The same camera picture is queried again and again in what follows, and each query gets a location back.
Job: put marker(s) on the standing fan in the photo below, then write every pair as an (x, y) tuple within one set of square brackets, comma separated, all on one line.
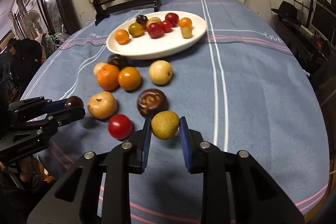
[(32, 23)]

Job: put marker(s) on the small yellow-green fruit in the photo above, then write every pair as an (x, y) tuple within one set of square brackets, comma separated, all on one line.
[(164, 125)]

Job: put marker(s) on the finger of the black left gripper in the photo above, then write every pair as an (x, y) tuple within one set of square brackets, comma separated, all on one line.
[(37, 105), (63, 116)]

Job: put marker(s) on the dark red plum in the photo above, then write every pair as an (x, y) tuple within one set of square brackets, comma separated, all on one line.
[(173, 18)]

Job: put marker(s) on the dark brown mangosteen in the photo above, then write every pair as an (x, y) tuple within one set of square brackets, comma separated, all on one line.
[(151, 102)]

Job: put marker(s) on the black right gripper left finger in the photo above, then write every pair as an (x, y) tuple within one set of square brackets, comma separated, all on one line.
[(96, 188)]

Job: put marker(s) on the white oval plate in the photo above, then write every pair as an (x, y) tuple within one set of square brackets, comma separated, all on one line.
[(145, 48)]

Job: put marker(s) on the small orange tomato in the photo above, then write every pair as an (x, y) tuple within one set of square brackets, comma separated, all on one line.
[(129, 79)]

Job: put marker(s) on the green-yellow tomato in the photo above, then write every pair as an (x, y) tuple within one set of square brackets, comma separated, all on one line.
[(135, 30)]

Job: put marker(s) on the computer monitor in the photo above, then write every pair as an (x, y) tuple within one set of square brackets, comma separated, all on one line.
[(323, 20)]

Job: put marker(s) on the black desk shelf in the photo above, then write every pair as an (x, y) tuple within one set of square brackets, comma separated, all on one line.
[(314, 53)]

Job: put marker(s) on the small orange fruit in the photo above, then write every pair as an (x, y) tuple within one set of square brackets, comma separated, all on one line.
[(185, 22)]

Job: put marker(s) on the tan mangosteen-like fruit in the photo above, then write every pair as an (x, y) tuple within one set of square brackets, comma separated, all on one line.
[(153, 20)]

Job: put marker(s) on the dark purple fruit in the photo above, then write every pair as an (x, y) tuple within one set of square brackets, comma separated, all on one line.
[(118, 60)]

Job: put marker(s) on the small dark plum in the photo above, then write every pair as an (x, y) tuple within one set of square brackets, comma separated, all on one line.
[(141, 19)]

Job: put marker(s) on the pale beige round fruit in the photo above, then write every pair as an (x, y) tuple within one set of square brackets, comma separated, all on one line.
[(160, 72)]

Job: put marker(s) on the small red tomato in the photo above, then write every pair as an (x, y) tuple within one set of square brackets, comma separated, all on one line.
[(166, 26)]

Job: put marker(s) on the large beige potato-like fruit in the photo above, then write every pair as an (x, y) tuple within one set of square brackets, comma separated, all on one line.
[(102, 105)]

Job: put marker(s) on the blue striped tablecloth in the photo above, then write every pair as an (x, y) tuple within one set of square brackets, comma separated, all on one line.
[(240, 86)]

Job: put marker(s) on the orange mandarin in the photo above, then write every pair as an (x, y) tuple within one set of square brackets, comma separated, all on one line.
[(107, 77)]

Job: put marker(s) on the dark purple plum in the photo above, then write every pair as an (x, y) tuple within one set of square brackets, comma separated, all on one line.
[(74, 101)]

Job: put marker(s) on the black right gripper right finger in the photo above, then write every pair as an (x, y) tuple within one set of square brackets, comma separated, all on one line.
[(236, 188)]

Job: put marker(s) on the small tan fruit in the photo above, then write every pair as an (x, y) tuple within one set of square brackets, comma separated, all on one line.
[(186, 32)]

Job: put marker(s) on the seated person in black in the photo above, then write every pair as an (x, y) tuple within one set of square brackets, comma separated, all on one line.
[(21, 60)]

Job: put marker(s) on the orange fruit on plate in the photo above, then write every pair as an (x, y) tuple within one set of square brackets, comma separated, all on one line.
[(122, 37)]

